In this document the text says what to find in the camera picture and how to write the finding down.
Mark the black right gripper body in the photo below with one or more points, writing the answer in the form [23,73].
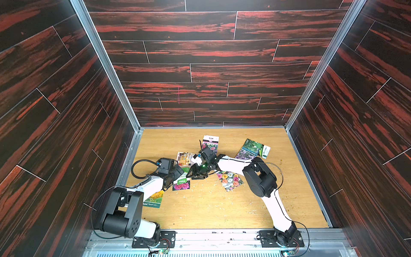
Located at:
[202,165]

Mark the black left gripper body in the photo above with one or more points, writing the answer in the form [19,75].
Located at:
[174,174]

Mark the magenta flower green seed packet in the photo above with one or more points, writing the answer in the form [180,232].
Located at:
[182,183]

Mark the cartoon shop seed packet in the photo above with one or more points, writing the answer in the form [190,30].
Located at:
[185,159]

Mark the mixed ranunculus seed packet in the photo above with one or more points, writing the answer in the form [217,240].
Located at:
[229,180]

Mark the yellow marigold seed packet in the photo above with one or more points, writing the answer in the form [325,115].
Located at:
[155,200]

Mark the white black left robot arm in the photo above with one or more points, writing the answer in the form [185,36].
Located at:
[122,215]

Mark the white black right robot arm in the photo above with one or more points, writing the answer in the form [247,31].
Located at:
[261,180]

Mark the aster flower seed packet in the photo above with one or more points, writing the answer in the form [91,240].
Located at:
[210,142]

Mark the pink cosmos seed packet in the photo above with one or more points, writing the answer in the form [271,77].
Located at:
[245,154]

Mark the green gourd seed packet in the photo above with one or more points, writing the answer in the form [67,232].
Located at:
[256,149]

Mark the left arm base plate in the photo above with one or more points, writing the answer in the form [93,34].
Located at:
[161,239]

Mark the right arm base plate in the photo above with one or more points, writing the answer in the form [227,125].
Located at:
[276,238]

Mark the aluminium front rail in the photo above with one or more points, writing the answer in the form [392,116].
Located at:
[224,243]

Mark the aluminium corner post left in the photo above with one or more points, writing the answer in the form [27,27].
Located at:
[91,31]

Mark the aluminium corner post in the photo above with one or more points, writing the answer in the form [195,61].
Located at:
[91,31]
[335,43]

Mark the aluminium corner post right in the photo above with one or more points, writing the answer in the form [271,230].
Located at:
[335,43]

